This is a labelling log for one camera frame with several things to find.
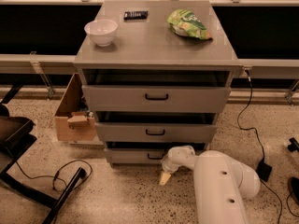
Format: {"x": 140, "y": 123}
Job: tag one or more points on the grey drawer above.
{"x": 156, "y": 99}
{"x": 133, "y": 132}
{"x": 143, "y": 152}

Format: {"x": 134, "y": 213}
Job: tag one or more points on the grey bottom drawer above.
{"x": 143, "y": 152}

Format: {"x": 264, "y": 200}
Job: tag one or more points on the black remote control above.
{"x": 135, "y": 15}

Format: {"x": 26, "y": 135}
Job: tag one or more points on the green chip bag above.
{"x": 185, "y": 23}

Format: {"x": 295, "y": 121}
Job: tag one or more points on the grey drawer cabinet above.
{"x": 148, "y": 53}

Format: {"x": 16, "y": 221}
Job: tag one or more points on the grey middle drawer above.
{"x": 133, "y": 132}

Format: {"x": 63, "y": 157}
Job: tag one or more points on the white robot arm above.
{"x": 221, "y": 183}

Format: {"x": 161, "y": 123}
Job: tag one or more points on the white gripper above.
{"x": 168, "y": 165}

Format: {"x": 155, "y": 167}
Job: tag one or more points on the metal rail bench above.
{"x": 37, "y": 62}

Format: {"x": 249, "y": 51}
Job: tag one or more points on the black caster wheel right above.
{"x": 293, "y": 145}

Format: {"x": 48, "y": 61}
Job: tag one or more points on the white bowl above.
{"x": 101, "y": 32}

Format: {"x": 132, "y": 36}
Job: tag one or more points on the grey top drawer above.
{"x": 156, "y": 99}

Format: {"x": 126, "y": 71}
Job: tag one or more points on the cardboard box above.
{"x": 72, "y": 122}

